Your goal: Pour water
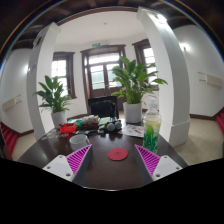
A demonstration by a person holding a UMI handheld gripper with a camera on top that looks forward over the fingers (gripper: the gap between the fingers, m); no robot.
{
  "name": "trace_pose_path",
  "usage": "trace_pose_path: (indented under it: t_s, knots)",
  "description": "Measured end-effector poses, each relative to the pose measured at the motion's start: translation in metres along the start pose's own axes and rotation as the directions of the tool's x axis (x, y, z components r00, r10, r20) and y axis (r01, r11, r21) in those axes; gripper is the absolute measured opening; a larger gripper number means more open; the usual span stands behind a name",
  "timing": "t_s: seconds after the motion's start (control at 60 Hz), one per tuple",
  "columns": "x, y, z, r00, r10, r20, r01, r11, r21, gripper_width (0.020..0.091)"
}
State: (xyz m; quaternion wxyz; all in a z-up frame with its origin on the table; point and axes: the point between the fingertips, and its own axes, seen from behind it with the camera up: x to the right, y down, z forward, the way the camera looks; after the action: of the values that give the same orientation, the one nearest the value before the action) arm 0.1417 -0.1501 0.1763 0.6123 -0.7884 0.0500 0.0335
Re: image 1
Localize flat round red coaster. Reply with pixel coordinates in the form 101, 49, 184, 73
107, 147, 129, 162

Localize white cup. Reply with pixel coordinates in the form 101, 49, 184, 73
68, 133, 91, 152

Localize green notebook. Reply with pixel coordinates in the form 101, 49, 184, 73
97, 116, 112, 127

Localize basket of snacks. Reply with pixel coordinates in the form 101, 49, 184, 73
79, 114, 101, 130

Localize red box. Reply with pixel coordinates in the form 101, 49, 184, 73
58, 122, 79, 135

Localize brown framed window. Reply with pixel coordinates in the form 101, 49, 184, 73
51, 51, 77, 99
132, 38, 159, 91

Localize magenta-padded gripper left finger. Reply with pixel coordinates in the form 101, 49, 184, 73
42, 143, 94, 185

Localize printed paper leaflet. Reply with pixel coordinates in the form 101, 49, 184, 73
118, 123, 145, 139

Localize black chair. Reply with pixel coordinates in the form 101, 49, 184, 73
87, 95, 120, 119

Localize round stickers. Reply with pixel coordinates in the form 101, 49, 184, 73
41, 128, 63, 140

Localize small potted plant white pot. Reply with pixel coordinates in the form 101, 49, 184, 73
33, 75, 74, 129

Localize brown framed glass door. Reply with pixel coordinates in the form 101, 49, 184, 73
80, 44, 127, 113

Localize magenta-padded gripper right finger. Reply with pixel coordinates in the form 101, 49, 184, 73
134, 143, 184, 184

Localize wall lamp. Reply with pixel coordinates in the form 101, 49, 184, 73
179, 42, 191, 53

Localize large potted plant white pot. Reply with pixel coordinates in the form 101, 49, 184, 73
110, 55, 169, 124

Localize clear bottle with green label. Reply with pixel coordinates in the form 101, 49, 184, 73
142, 98, 163, 154

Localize red carpeted stairs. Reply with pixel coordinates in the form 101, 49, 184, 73
215, 111, 224, 136
0, 121, 19, 158

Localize green packet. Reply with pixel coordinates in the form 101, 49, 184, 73
67, 118, 83, 128

